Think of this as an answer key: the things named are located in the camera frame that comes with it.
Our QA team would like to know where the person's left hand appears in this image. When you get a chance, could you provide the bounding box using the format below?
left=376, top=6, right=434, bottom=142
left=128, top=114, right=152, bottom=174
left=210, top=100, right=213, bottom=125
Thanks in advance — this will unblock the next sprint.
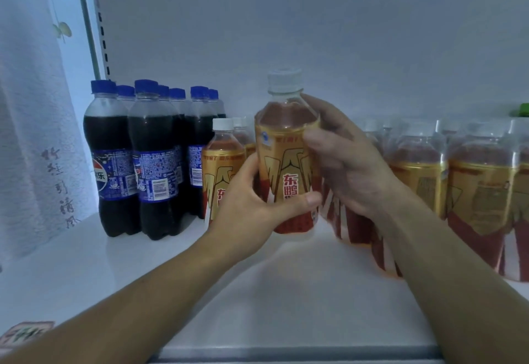
left=198, top=153, right=323, bottom=268

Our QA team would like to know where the person's right hand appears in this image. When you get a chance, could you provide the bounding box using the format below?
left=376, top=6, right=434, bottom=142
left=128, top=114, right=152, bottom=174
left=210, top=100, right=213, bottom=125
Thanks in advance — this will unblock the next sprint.
left=299, top=93, right=408, bottom=222

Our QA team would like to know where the gold energy drink bottle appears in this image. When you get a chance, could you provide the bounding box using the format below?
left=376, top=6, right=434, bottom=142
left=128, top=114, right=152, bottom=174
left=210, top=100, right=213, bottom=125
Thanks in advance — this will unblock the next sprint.
left=255, top=69, right=323, bottom=235

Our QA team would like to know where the group of blue-capped cola bottles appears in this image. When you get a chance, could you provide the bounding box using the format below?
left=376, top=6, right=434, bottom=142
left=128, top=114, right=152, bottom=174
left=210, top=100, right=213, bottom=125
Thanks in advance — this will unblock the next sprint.
left=83, top=79, right=226, bottom=241

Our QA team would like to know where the row of amber drink bottles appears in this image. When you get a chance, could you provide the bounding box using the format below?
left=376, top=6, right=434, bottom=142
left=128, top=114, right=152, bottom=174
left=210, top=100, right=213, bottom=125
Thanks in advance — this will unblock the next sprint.
left=201, top=115, right=529, bottom=282

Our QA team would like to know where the white metal shelf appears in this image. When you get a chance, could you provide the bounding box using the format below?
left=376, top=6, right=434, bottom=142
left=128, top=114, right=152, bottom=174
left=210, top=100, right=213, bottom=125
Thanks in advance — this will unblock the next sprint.
left=0, top=0, right=529, bottom=364

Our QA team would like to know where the person's right forearm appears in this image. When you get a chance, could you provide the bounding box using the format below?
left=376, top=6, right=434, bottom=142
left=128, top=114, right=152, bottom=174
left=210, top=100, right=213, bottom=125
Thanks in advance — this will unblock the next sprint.
left=372, top=194, right=529, bottom=364

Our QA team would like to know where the person's left forearm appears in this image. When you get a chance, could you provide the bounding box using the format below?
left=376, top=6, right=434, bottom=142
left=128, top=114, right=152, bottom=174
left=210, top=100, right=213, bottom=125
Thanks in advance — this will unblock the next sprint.
left=0, top=239, right=224, bottom=364

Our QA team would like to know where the red-bordered shelf label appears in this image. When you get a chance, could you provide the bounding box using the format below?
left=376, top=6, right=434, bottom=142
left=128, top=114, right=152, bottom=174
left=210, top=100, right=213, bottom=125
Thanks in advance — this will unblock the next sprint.
left=0, top=320, right=56, bottom=348

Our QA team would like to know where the white bamboo print curtain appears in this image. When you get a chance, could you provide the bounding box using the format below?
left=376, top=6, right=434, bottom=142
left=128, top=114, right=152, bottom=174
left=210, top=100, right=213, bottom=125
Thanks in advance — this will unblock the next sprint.
left=0, top=0, right=104, bottom=270

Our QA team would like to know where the white panelled door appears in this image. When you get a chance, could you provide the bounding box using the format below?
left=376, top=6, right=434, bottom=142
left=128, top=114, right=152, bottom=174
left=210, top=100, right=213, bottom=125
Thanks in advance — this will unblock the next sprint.
left=37, top=0, right=104, bottom=129

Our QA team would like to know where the small brass pendant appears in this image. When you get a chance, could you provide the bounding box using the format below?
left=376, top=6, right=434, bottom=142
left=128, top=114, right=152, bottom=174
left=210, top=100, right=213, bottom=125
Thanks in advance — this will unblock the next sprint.
left=53, top=21, right=74, bottom=40

